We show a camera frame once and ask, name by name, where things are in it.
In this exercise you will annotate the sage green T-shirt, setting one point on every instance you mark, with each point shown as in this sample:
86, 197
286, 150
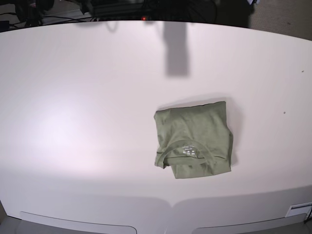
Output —
194, 141

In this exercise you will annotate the black power strip red light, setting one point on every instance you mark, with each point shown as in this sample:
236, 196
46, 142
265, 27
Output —
109, 14

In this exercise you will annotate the white label sticker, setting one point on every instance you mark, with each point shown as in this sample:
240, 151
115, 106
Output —
299, 209

